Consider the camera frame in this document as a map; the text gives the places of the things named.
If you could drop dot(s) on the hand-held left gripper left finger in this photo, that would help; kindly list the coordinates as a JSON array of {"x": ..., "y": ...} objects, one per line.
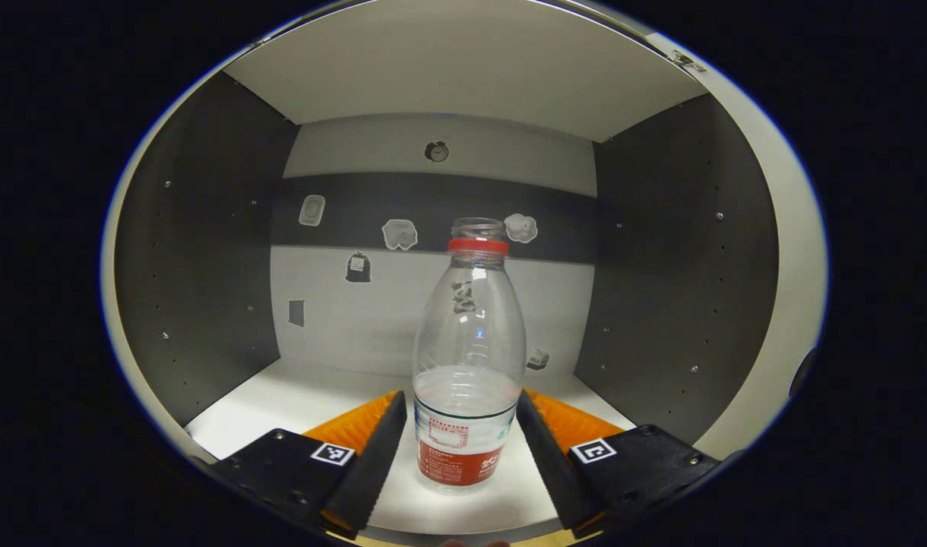
[{"x": 372, "y": 463}]

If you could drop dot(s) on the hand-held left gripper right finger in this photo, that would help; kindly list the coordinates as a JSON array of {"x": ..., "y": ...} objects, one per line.
[{"x": 551, "y": 463}]

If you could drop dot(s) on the clear plastic bottle red label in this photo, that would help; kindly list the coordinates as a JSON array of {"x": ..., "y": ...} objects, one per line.
[{"x": 467, "y": 342}]

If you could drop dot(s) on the white cabinet shelf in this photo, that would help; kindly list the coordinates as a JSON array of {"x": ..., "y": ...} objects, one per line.
[
  {"x": 281, "y": 403},
  {"x": 463, "y": 68}
]

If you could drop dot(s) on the white cabinet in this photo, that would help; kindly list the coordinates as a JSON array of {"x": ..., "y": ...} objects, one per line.
[{"x": 205, "y": 266}]

